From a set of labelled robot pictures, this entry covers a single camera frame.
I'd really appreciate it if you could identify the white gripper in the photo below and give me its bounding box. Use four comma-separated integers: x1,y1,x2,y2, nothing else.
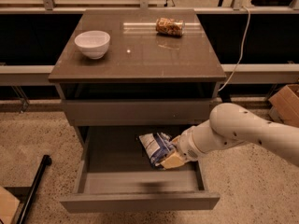
160,128,204,169

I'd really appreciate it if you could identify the blue chip bag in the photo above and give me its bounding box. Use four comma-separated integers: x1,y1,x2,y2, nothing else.
138,133,176,169

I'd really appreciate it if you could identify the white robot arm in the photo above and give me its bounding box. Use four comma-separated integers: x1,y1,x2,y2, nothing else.
160,103,299,169

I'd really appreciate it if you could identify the open grey middle drawer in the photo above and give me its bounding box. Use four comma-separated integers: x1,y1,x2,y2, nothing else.
60,126,220,213

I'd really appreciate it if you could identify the grey drawer cabinet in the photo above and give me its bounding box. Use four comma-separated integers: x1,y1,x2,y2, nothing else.
49,9,225,142

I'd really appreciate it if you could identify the closed grey top drawer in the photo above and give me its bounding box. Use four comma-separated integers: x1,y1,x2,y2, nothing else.
62,99,212,126

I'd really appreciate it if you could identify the black table leg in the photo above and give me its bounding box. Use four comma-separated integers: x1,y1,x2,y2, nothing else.
219,91,232,103

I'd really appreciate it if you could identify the cardboard box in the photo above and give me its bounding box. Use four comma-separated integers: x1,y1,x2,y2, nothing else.
269,84,299,127

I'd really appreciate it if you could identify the black metal bar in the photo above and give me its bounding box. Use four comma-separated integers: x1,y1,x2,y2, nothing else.
16,155,52,224

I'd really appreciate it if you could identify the white ceramic bowl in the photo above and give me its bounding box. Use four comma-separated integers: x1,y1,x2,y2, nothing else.
75,31,110,60

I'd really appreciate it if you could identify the wooden board corner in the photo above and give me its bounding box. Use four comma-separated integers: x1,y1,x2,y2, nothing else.
0,187,20,224

